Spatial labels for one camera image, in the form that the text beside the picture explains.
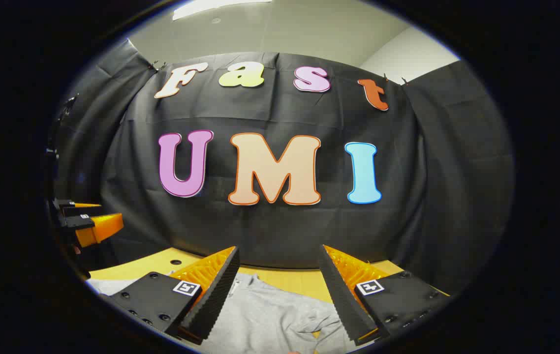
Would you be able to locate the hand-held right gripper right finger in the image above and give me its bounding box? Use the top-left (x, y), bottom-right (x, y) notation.
top-left (318, 244), bottom-right (453, 346)

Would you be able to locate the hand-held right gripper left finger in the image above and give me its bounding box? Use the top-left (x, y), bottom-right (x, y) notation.
top-left (98, 246), bottom-right (241, 345)

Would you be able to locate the grey sweatshirt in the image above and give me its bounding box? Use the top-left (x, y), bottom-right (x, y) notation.
top-left (86, 273), bottom-right (374, 354)

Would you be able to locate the black backdrop cloth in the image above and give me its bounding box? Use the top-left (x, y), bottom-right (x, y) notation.
top-left (46, 37), bottom-right (515, 295)

